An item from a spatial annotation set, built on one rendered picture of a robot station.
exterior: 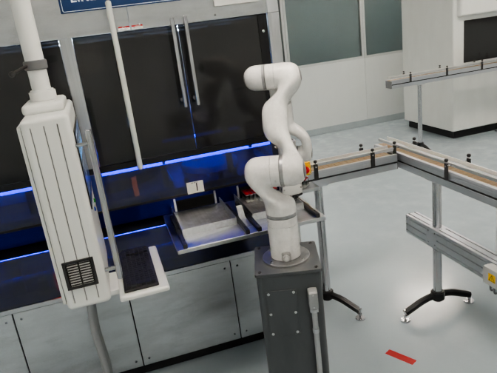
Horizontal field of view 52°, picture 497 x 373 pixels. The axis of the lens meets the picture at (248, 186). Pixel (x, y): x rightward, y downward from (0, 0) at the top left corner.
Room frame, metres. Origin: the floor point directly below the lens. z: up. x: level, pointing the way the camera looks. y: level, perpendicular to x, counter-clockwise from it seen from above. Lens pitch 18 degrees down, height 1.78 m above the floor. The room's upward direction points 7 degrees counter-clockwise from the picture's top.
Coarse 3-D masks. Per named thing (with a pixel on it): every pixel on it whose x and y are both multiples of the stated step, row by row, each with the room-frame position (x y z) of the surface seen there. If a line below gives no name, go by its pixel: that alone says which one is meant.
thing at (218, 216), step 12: (216, 204) 2.53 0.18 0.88; (180, 216) 2.43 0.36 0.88; (192, 216) 2.40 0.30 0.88; (204, 216) 2.38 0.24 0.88; (216, 216) 2.36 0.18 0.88; (228, 216) 2.34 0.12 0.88; (180, 228) 2.20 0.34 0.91; (192, 228) 2.17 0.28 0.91; (204, 228) 2.19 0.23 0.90; (216, 228) 2.20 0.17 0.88
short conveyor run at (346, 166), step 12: (360, 144) 2.93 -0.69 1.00; (336, 156) 2.86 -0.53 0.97; (348, 156) 2.81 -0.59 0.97; (360, 156) 2.82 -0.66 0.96; (372, 156) 2.80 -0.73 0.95; (384, 156) 2.84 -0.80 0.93; (396, 156) 2.86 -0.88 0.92; (312, 168) 2.80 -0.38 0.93; (324, 168) 2.78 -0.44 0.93; (336, 168) 2.76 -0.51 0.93; (348, 168) 2.78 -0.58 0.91; (360, 168) 2.80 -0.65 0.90; (372, 168) 2.82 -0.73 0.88; (384, 168) 2.83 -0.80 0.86; (396, 168) 2.86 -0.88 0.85; (312, 180) 2.72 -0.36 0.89; (324, 180) 2.74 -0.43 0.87; (336, 180) 2.76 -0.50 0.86
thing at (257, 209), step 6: (234, 198) 2.56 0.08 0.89; (240, 198) 2.58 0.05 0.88; (246, 204) 2.47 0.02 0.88; (252, 204) 2.46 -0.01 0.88; (258, 204) 2.45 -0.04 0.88; (264, 204) 2.44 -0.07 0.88; (300, 204) 2.31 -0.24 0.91; (246, 210) 2.35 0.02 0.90; (252, 210) 2.38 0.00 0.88; (258, 210) 2.37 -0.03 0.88; (264, 210) 2.36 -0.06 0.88; (252, 216) 2.25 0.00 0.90; (258, 216) 2.25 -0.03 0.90; (264, 216) 2.26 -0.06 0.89
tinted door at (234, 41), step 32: (192, 32) 2.48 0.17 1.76; (224, 32) 2.52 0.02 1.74; (256, 32) 2.56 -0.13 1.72; (224, 64) 2.52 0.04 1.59; (256, 64) 2.56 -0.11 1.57; (192, 96) 2.47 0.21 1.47; (224, 96) 2.51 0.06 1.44; (256, 96) 2.55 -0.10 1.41; (224, 128) 2.50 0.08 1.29; (256, 128) 2.55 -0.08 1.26
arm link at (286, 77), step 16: (272, 64) 2.04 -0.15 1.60; (288, 64) 2.02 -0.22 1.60; (272, 80) 2.01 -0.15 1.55; (288, 80) 1.98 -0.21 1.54; (272, 96) 1.98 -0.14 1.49; (288, 96) 1.98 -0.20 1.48; (272, 112) 1.93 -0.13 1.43; (272, 128) 1.90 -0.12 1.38; (288, 144) 1.85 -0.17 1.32; (288, 160) 1.81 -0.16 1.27; (288, 176) 1.79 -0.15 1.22; (304, 176) 1.81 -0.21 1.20
